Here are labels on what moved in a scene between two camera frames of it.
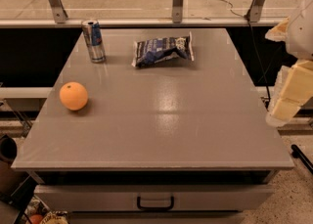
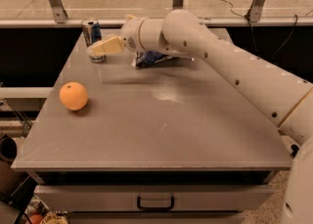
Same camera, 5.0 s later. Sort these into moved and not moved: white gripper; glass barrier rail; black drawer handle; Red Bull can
Moved: white gripper
Not moved: black drawer handle; glass barrier rail; Red Bull can
